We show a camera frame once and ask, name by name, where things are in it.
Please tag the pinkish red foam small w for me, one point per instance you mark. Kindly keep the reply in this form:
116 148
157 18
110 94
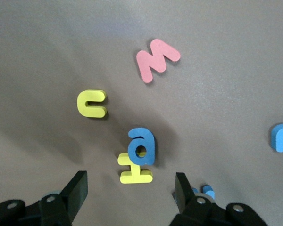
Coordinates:
146 63

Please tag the yellow foam small u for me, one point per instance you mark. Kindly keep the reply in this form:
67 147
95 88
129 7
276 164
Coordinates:
82 103

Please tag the blue foam small a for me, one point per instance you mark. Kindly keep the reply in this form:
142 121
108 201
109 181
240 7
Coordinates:
149 143

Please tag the yellow foam capital H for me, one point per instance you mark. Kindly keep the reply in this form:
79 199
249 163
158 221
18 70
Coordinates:
134 176

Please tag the blue foam small m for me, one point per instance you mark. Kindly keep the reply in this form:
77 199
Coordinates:
279 139

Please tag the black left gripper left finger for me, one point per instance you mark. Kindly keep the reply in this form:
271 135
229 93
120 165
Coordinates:
61 209

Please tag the table cover sheet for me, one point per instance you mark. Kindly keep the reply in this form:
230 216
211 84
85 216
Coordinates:
37 47

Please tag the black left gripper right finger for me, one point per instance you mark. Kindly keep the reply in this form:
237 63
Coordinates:
198 212

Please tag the blue foam capital M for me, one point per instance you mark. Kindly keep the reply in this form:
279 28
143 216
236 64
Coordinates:
208 191

